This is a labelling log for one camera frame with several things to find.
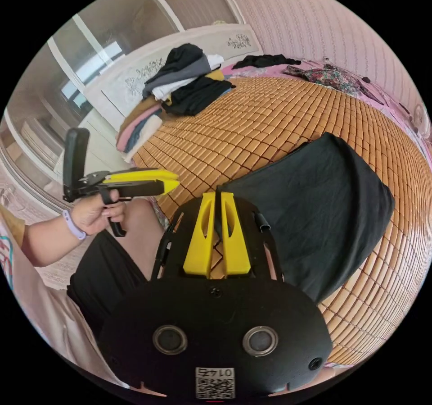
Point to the person's left forearm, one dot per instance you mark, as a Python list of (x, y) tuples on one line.
[(50, 239)]

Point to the black garment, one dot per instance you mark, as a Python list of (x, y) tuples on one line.
[(266, 61)]

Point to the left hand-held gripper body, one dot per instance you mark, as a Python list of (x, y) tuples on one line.
[(138, 189)]

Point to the black long sleeve shirt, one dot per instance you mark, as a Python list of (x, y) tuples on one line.
[(320, 215)]

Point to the person's body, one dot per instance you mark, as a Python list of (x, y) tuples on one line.
[(101, 276)]

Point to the bed with woven mat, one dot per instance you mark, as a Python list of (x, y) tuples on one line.
[(270, 124)]

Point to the person's left hand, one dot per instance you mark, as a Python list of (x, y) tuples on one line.
[(92, 214)]

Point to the floral garment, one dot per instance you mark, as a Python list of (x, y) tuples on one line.
[(327, 76)]

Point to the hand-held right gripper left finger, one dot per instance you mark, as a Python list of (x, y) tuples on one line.
[(199, 242)]

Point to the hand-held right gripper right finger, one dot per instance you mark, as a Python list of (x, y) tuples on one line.
[(236, 246)]

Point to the pile of clothes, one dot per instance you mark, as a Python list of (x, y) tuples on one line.
[(182, 84)]

